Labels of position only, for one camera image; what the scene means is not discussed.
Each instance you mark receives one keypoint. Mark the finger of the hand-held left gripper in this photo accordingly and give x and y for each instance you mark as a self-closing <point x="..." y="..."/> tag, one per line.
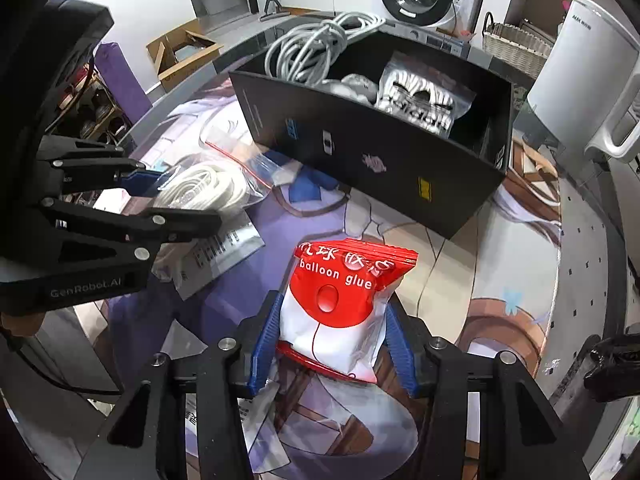
<point x="142" y="177"/>
<point x="190" y="222"/>

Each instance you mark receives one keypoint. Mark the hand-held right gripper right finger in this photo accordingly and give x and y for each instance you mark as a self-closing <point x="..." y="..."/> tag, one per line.
<point x="400" y="357"/>

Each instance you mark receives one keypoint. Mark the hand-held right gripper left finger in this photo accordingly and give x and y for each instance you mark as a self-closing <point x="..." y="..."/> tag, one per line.
<point x="262" y="347"/>

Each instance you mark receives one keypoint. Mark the red and white glue packet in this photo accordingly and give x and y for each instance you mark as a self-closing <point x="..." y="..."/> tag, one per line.
<point x="335" y="305"/>

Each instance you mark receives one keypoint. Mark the black cardboard box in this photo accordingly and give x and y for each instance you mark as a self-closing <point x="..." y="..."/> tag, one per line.
<point x="380" y="160"/>

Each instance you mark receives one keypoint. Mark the silver zip bag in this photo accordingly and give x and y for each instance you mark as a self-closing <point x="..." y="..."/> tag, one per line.
<point x="425" y="95"/>

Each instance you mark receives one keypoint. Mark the white printed card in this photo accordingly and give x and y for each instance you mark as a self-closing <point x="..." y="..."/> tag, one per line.
<point x="225" y="250"/>

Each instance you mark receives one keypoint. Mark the shoe rack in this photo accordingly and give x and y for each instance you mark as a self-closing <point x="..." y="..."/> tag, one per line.
<point x="95" y="110"/>

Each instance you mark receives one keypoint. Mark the clear plastic package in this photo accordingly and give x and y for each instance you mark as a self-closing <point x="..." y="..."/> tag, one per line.
<point x="255" y="425"/>

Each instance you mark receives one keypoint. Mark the purple mat bag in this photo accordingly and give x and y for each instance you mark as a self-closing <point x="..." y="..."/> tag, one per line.
<point x="122" y="80"/>

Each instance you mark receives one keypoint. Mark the empty clear zip bag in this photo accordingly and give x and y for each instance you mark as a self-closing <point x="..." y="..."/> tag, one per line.
<point x="225" y="135"/>

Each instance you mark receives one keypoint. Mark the printed anime desk mat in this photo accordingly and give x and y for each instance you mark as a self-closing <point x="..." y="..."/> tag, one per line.
<point x="450" y="270"/>

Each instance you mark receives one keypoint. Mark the brown cardboard box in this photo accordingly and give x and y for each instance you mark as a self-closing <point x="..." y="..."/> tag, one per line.
<point x="187" y="55"/>

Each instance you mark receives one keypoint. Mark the black object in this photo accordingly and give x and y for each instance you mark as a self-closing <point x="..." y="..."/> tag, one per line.
<point x="612" y="367"/>

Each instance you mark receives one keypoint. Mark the wicker laundry basket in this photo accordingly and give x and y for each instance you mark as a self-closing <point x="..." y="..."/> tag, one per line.
<point x="517" y="45"/>

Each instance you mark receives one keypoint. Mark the white electric kettle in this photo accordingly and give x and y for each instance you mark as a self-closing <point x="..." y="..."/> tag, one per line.
<point x="580" y="70"/>

